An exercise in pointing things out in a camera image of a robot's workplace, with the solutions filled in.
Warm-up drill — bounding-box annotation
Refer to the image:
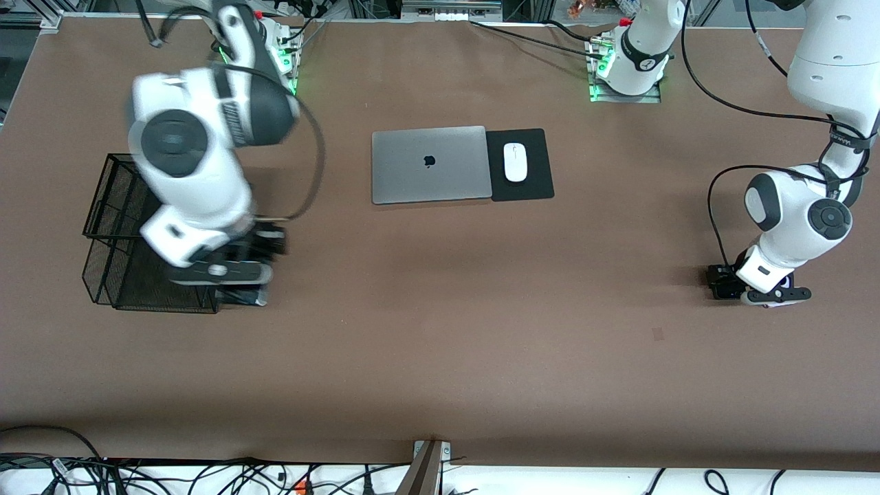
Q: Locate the black wire mesh organizer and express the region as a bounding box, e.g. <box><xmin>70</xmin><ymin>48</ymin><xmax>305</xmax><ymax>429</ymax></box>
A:
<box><xmin>81</xmin><ymin>153</ymin><xmax>243</xmax><ymax>315</ymax></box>

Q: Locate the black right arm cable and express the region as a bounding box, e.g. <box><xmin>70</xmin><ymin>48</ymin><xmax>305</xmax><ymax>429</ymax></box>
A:
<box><xmin>134</xmin><ymin>0</ymin><xmax>327</xmax><ymax>222</ymax></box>

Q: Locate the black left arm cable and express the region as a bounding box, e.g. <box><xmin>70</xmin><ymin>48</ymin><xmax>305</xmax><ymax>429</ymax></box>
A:
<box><xmin>679</xmin><ymin>0</ymin><xmax>880</xmax><ymax>270</ymax></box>

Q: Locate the metal table frame post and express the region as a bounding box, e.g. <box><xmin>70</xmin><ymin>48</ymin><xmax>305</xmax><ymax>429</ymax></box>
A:
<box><xmin>395</xmin><ymin>440</ymin><xmax>453</xmax><ymax>495</ymax></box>

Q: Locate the silver closed laptop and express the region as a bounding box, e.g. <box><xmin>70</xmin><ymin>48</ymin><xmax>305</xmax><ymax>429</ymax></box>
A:
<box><xmin>371</xmin><ymin>125</ymin><xmax>493</xmax><ymax>206</ymax></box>

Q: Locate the black mouse pad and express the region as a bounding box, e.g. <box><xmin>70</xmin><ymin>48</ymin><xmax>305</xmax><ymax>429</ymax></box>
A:
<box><xmin>485</xmin><ymin>128</ymin><xmax>556</xmax><ymax>203</ymax></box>

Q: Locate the long black smartphone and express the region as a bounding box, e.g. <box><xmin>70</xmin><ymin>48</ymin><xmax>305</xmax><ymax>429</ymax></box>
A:
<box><xmin>219</xmin><ymin>283</ymin><xmax>270</xmax><ymax>308</ymax></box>

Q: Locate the square black flip phone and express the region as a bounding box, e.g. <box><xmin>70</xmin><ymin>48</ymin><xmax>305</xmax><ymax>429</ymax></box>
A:
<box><xmin>707</xmin><ymin>265</ymin><xmax>745</xmax><ymax>301</ymax></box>

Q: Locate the aluminium frame corner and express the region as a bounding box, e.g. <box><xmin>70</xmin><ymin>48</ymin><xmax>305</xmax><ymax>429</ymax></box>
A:
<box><xmin>31</xmin><ymin>0</ymin><xmax>66</xmax><ymax>35</ymax></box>

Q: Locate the grey power strip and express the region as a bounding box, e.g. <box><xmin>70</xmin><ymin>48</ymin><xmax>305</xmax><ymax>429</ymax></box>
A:
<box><xmin>401</xmin><ymin>0</ymin><xmax>504</xmax><ymax>23</ymax></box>

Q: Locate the black table cable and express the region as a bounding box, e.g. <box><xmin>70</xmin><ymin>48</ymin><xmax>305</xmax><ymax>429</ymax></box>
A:
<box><xmin>543</xmin><ymin>19</ymin><xmax>595</xmax><ymax>42</ymax></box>
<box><xmin>470</xmin><ymin>21</ymin><xmax>595</xmax><ymax>56</ymax></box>

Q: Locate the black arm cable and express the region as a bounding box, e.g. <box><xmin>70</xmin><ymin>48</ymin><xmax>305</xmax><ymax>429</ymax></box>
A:
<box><xmin>679</xmin><ymin>0</ymin><xmax>880</xmax><ymax>270</ymax></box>
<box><xmin>134</xmin><ymin>0</ymin><xmax>327</xmax><ymax>222</ymax></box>

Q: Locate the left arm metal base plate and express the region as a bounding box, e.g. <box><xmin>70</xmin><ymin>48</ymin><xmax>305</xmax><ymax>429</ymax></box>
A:
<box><xmin>588</xmin><ymin>76</ymin><xmax>662</xmax><ymax>104</ymax></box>

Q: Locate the white computer mouse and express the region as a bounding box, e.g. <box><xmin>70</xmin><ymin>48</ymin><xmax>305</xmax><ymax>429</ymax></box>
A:
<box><xmin>503</xmin><ymin>142</ymin><xmax>528</xmax><ymax>183</ymax></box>

